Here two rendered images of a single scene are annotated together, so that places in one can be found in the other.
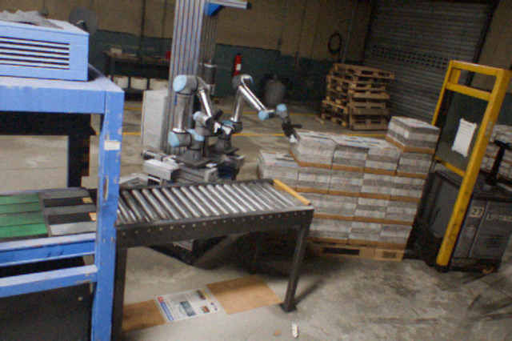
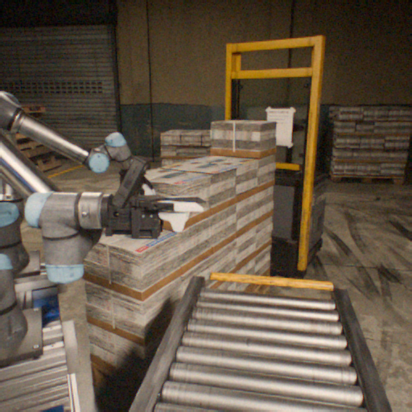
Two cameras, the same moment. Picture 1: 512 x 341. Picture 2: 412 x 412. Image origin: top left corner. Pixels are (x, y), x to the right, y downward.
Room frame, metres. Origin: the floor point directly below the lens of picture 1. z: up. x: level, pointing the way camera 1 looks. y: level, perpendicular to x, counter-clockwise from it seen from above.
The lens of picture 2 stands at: (2.24, 0.75, 1.44)
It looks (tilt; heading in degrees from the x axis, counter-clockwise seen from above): 16 degrees down; 314
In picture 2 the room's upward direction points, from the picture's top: straight up
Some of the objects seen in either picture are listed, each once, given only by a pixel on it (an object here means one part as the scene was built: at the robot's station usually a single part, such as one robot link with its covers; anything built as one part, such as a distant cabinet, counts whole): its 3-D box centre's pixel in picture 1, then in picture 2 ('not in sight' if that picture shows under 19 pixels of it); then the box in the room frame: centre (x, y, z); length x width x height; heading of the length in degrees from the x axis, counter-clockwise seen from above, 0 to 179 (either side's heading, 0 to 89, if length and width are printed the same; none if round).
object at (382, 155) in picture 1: (374, 155); (221, 178); (3.79, -1.03, 0.95); 0.38 x 0.29 x 0.23; 10
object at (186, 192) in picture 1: (195, 203); not in sight; (2.51, 0.33, 0.77); 0.47 x 0.05 x 0.05; 33
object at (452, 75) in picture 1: (430, 150); (231, 155); (4.26, -1.69, 0.97); 0.09 x 0.09 x 1.75; 11
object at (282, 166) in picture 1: (317, 205); (185, 277); (3.70, -0.62, 0.42); 1.17 x 0.39 x 0.83; 101
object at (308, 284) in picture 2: (291, 191); (269, 280); (2.90, -0.28, 0.81); 0.43 x 0.03 x 0.02; 33
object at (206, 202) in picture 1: (205, 202); not in sight; (2.55, 0.28, 0.77); 0.47 x 0.05 x 0.05; 33
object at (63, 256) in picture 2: (202, 132); (67, 252); (2.98, 0.41, 1.11); 0.11 x 0.08 x 0.11; 132
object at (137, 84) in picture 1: (150, 74); not in sight; (9.05, 2.45, 0.55); 1.80 x 0.70 x 1.09; 123
